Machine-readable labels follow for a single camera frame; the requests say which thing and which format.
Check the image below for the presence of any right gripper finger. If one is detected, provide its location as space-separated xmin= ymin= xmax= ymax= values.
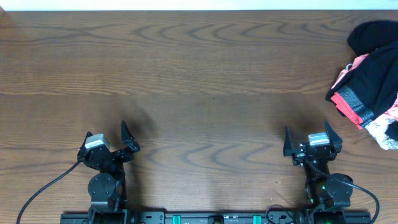
xmin=283 ymin=126 xmax=294 ymax=157
xmin=324 ymin=120 xmax=343 ymax=153

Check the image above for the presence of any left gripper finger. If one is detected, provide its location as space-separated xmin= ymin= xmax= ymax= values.
xmin=121 ymin=120 xmax=140 ymax=152
xmin=81 ymin=131 xmax=93 ymax=148

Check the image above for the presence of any black leggings red waistband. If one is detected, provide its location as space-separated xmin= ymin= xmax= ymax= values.
xmin=325 ymin=40 xmax=398 ymax=130

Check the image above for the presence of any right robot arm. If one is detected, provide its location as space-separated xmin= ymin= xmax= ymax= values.
xmin=283 ymin=121 xmax=353 ymax=224

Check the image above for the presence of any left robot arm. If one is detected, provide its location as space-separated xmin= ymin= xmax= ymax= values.
xmin=77 ymin=121 xmax=140 ymax=224

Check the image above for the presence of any white floral garment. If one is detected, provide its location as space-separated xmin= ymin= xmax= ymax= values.
xmin=365 ymin=114 xmax=397 ymax=150

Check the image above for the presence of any pink garment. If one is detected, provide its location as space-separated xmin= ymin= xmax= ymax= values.
xmin=330 ymin=53 xmax=398 ymax=122

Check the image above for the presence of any black garment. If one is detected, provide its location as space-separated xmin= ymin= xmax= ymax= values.
xmin=347 ymin=20 xmax=397 ymax=55

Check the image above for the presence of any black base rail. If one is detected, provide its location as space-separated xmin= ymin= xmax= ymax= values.
xmin=60 ymin=210 xmax=371 ymax=224

